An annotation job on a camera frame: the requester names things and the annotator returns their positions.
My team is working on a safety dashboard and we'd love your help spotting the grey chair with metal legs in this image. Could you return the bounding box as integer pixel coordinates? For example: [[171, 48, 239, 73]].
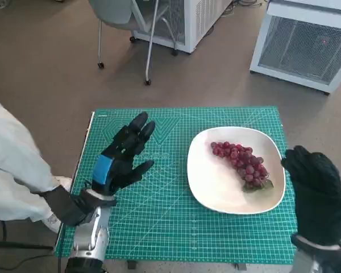
[[88, 0, 179, 86]]

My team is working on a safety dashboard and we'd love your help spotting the white plate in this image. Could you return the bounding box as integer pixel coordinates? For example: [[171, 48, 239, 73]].
[[186, 126, 286, 214]]

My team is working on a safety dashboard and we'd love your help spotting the purple toy grape bunch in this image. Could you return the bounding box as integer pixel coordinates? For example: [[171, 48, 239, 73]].
[[210, 141, 275, 193]]

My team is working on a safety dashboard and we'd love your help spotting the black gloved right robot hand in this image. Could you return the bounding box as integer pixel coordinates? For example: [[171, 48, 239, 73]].
[[281, 145, 341, 247]]

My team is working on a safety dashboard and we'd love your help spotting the black stand leg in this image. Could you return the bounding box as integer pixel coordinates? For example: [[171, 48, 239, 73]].
[[0, 240, 54, 251]]

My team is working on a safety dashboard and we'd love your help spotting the green cutting mat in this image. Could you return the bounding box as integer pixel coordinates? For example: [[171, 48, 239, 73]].
[[54, 105, 299, 261]]

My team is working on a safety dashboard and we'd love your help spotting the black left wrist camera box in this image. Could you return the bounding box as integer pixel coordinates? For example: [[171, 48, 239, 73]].
[[41, 184, 99, 228]]

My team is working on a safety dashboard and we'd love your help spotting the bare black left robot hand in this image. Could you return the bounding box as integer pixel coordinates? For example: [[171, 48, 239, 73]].
[[90, 111, 156, 197]]

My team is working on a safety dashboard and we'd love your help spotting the white mesh cabinet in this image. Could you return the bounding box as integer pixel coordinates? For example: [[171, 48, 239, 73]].
[[132, 0, 234, 54], [249, 0, 341, 96]]

